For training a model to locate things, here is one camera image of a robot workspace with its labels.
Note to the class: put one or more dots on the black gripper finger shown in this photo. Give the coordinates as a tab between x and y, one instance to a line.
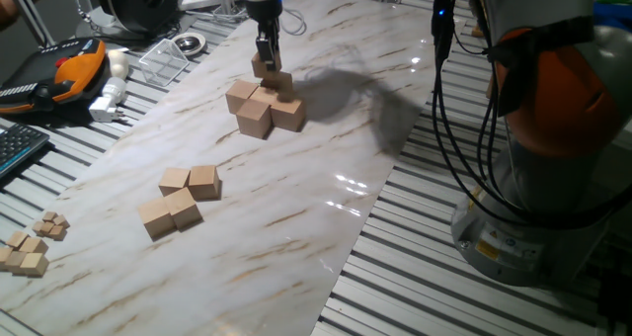
276	42
265	52

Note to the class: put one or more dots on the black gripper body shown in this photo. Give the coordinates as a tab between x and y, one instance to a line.
264	12

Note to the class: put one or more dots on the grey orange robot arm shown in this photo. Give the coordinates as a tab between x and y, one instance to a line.
543	104

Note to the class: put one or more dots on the person left forearm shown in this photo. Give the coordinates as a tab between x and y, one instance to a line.
7	10

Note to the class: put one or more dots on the round white tape roll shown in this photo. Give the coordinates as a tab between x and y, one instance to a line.
189	43

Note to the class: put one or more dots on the clear plastic box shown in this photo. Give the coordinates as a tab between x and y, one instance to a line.
163	64

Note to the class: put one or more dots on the black filament spool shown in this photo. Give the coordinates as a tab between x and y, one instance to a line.
123	5

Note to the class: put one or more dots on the white egg-shaped object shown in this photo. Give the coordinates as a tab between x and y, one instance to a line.
118	63

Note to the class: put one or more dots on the white power adapter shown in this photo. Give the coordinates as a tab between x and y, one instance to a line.
106	104

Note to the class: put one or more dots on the marble pattern table sheet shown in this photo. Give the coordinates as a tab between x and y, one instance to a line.
271	227

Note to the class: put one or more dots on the orange black teach pendant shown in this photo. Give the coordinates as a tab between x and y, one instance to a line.
59	71

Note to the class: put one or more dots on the slanted metal stand pole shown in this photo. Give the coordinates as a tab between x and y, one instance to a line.
29	12

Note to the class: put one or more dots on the black computer keyboard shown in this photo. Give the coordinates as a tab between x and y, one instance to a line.
20	145

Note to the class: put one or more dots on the small wooden cube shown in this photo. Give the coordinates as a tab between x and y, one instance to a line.
57	233
38	226
49	216
47	227
61	221

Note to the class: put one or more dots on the medium wooden cube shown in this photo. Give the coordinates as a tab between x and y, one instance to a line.
15	261
17	239
4	258
34	265
34	245

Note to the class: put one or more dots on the blue bag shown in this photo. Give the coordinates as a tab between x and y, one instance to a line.
614	17

